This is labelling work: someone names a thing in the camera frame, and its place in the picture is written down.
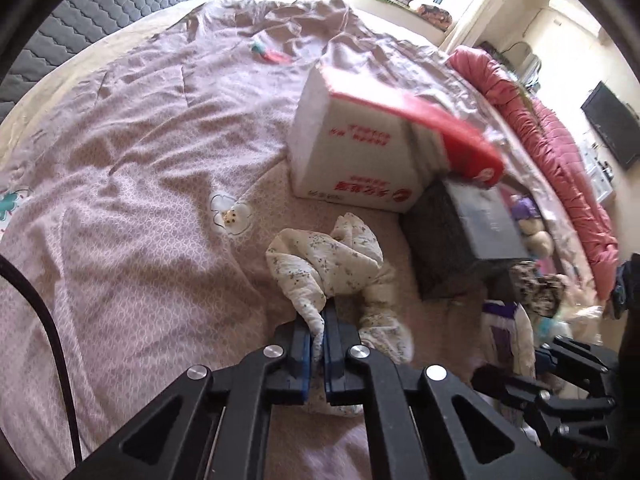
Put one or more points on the pink ruffled comforter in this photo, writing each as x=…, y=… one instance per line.
x=565, y=160

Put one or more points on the clothes on window sill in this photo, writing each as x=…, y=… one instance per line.
x=430, y=15

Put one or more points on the pale green wrapped packet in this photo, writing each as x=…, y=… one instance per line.
x=552, y=330

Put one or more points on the leopard print cloth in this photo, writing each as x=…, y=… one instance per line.
x=532, y=282

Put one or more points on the pink patterned quilt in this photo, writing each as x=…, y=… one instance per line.
x=125, y=185

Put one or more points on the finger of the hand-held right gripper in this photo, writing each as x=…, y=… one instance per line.
x=575, y=360
x=500, y=380

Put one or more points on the grey quilted headboard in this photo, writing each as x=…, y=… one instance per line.
x=100, y=15

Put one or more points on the black storage box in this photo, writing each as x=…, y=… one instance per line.
x=450, y=240

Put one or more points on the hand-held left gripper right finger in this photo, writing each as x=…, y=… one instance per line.
x=330, y=360

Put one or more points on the cream curtain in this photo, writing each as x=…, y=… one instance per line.
x=480, y=10

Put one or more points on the red white tissue pack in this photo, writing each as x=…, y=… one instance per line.
x=350, y=160

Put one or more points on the dark clothes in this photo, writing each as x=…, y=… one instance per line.
x=625, y=285

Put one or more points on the beige plush toy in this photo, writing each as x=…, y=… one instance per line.
x=537, y=242

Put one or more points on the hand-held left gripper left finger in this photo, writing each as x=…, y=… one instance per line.
x=302, y=360

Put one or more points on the white cabinet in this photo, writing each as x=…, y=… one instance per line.
x=597, y=175

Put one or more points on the white purple cloth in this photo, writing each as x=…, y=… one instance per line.
x=505, y=340

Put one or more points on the white floral cloth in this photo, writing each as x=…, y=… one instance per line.
x=320, y=260

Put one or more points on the black television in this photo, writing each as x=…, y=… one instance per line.
x=612, y=120

